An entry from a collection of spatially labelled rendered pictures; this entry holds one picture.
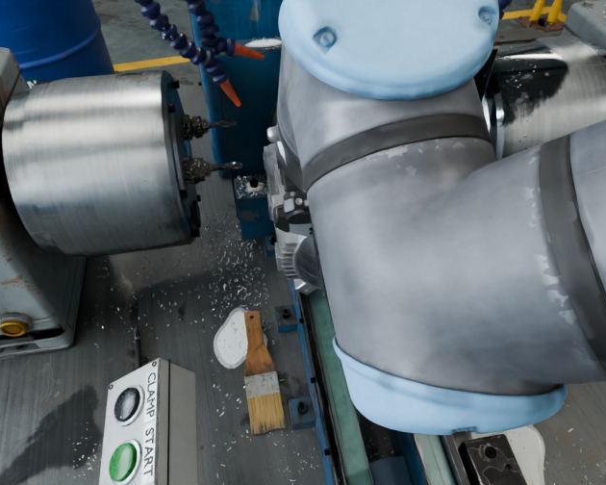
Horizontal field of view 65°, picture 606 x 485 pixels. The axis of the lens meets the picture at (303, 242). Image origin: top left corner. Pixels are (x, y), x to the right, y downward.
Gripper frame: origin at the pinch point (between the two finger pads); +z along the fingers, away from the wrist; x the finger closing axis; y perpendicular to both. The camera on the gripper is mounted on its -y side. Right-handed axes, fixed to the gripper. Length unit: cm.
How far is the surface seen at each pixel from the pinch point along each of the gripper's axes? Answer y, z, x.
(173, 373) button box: -13.0, -5.5, 15.8
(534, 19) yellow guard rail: 171, 219, -200
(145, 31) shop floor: 199, 240, 58
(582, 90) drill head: 15.0, 2.2, -39.2
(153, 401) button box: -15.0, -8.2, 17.2
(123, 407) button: -15.2, -7.1, 20.1
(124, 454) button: -18.7, -9.5, 19.6
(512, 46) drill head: 23.7, 4.6, -32.6
